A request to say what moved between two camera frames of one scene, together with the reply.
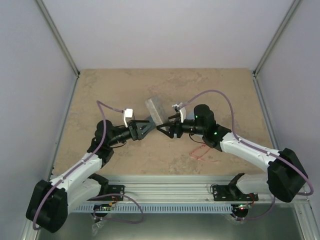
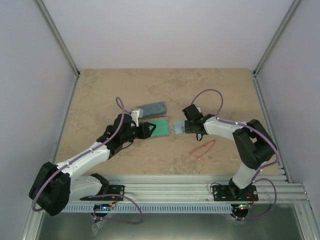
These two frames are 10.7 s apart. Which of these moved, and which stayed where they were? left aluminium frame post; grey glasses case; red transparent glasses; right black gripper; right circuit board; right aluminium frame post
Moved: right black gripper; grey glasses case
Stayed: red transparent glasses; right circuit board; left aluminium frame post; right aluminium frame post
